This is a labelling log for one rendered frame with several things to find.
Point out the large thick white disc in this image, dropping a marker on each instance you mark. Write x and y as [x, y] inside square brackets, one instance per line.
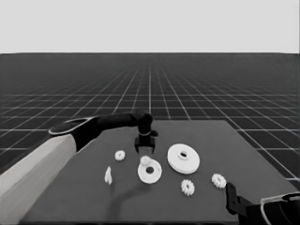
[190, 164]

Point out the white round carrier with pins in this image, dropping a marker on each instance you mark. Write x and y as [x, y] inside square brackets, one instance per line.
[149, 178]

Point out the small white T-shaped piece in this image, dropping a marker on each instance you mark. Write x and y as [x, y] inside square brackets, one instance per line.
[108, 177]

